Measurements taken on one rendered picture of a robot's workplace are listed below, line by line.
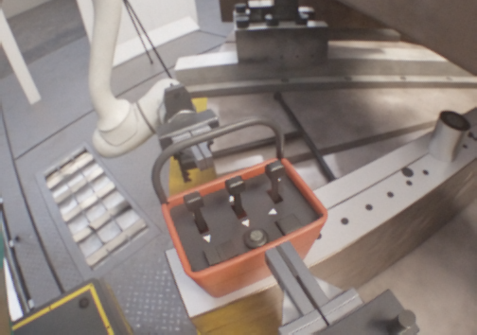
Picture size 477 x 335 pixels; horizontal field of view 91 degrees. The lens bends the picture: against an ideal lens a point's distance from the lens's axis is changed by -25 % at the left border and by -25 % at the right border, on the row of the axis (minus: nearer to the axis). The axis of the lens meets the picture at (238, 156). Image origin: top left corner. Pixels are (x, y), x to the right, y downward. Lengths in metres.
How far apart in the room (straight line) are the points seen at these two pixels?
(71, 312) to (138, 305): 0.37
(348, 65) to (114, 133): 1.27
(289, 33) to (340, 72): 0.40
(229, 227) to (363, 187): 0.31
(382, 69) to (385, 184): 1.19
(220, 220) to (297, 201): 0.11
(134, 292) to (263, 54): 1.21
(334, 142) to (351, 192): 0.70
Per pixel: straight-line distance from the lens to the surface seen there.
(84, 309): 1.00
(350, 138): 1.32
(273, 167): 0.39
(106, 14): 0.65
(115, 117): 0.76
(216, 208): 0.43
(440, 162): 0.75
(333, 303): 0.29
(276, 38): 1.43
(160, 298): 1.27
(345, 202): 0.58
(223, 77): 1.59
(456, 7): 0.78
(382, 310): 0.29
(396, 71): 1.81
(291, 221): 0.40
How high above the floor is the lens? 1.13
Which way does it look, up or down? 43 degrees down
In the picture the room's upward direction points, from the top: 7 degrees counter-clockwise
